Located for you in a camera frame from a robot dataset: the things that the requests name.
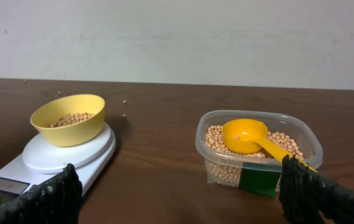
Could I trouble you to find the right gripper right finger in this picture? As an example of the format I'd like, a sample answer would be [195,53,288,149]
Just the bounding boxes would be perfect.
[279,156,354,224]

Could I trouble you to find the yellow measuring scoop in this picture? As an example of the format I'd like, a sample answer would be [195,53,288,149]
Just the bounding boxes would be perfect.
[220,115,324,169]

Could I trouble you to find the white digital kitchen scale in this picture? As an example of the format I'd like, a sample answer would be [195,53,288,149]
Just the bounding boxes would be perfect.
[0,124,116,205]

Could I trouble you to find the soybeans in bowl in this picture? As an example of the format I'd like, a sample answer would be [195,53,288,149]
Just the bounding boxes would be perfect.
[49,113,95,128]

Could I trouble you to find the pale yellow bowl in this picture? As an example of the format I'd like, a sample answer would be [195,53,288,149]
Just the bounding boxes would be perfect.
[30,94,105,147]

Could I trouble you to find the soybeans in container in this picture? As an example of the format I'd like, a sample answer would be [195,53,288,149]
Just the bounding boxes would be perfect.
[205,126,304,187]

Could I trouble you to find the clear plastic container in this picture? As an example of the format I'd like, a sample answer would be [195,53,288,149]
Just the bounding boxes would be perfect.
[195,110,324,198]

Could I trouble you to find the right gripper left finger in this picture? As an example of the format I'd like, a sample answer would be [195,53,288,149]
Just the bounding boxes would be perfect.
[0,163,83,224]

